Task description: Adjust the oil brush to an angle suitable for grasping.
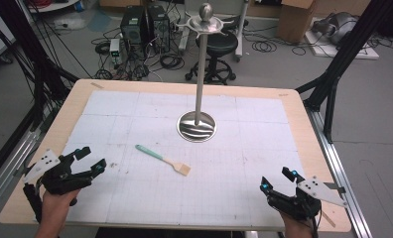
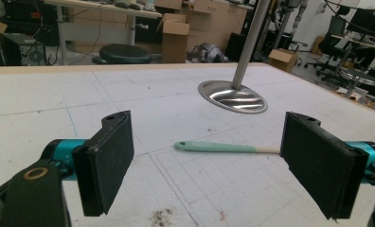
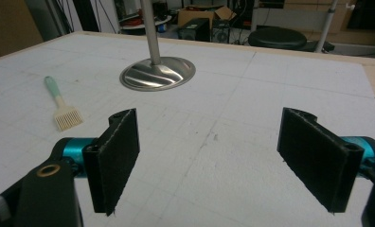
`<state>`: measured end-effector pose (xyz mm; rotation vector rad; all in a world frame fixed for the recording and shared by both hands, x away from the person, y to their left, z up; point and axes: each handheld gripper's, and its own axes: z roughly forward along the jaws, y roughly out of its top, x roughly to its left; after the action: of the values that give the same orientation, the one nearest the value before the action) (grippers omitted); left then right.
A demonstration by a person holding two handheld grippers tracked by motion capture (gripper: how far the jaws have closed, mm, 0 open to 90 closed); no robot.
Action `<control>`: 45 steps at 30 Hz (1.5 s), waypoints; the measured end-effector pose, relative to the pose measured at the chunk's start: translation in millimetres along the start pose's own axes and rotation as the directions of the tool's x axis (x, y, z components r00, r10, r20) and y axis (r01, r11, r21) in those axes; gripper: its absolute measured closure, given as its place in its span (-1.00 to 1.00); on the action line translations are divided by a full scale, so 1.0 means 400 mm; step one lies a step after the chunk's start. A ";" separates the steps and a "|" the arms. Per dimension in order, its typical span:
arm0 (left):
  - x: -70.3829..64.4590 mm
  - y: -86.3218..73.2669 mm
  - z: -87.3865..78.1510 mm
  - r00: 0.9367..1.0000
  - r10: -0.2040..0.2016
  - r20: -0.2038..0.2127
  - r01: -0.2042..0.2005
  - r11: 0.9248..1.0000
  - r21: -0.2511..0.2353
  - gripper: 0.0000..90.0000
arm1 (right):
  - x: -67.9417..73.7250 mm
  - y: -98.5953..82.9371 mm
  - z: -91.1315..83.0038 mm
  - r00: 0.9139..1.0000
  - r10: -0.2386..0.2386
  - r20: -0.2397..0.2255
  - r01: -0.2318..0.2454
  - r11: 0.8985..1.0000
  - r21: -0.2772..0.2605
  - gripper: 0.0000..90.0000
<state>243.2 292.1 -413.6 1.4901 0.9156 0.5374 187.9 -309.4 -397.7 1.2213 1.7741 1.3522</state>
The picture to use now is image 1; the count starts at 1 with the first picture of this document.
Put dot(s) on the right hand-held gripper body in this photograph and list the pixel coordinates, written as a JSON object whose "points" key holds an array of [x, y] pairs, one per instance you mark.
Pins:
{"points": [[305, 198]]}

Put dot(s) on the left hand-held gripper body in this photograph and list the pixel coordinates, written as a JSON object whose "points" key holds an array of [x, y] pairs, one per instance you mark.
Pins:
{"points": [[63, 178]]}

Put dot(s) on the steel utensil stand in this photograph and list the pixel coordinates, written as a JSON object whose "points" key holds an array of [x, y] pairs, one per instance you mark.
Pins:
{"points": [[197, 99]]}

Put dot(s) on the person's right hand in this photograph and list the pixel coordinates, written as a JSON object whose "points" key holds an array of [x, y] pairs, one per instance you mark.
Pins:
{"points": [[298, 226]]}

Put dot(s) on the person's left hand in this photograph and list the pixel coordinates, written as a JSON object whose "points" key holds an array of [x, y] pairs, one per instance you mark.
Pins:
{"points": [[55, 208]]}

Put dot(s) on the white grid paper mat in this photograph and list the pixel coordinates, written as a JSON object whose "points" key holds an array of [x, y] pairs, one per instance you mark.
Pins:
{"points": [[184, 158]]}

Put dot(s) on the small white power supply box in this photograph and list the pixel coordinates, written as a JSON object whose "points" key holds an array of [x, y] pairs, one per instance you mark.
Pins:
{"points": [[115, 49]]}

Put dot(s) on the black computer tower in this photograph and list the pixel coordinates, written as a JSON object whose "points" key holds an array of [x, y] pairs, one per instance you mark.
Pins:
{"points": [[133, 28], [159, 26]]}

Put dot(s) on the white flat board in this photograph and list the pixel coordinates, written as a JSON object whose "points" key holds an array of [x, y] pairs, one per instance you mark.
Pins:
{"points": [[346, 49]]}

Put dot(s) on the black round stool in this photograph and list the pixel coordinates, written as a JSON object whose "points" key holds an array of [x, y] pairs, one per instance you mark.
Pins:
{"points": [[217, 53]]}

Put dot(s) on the grey bag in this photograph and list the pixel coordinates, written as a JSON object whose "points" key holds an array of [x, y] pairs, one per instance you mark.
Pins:
{"points": [[333, 28]]}

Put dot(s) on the white metal stand leg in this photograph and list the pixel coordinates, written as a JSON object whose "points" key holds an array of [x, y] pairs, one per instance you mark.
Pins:
{"points": [[240, 29]]}

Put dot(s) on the cardboard box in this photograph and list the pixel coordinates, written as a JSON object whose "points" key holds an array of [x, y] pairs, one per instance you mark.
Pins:
{"points": [[295, 20]]}

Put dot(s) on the aluminium rail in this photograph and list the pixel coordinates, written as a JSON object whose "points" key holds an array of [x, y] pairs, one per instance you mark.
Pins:
{"points": [[9, 168], [336, 172]]}

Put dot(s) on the black metal frame stand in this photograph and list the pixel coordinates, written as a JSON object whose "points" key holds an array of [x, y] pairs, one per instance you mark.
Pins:
{"points": [[336, 72], [26, 66]]}

